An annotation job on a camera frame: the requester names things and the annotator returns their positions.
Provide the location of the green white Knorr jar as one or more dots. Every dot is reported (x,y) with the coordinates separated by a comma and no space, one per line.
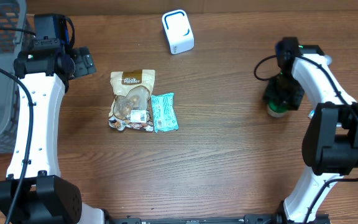
(276,111)

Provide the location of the white barcode scanner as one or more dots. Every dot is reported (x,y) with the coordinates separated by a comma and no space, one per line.
(178,31)

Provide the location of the brown white snack bag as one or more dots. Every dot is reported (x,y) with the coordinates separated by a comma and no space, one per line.
(132,92)

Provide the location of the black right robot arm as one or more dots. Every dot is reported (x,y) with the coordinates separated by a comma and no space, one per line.
(330,145)

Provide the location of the yellow Vim bottle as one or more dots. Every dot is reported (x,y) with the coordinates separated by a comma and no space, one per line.
(328,59)

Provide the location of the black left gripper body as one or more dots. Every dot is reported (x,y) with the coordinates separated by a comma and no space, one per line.
(83,65)

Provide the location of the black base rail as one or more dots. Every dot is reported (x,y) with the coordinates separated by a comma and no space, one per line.
(247,219)

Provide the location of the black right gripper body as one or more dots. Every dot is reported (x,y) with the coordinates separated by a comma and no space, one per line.
(287,89)

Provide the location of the teal wet wipes packet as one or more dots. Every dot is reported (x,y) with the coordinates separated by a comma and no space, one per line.
(163,112)

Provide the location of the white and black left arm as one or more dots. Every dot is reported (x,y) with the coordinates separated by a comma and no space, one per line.
(34,191)

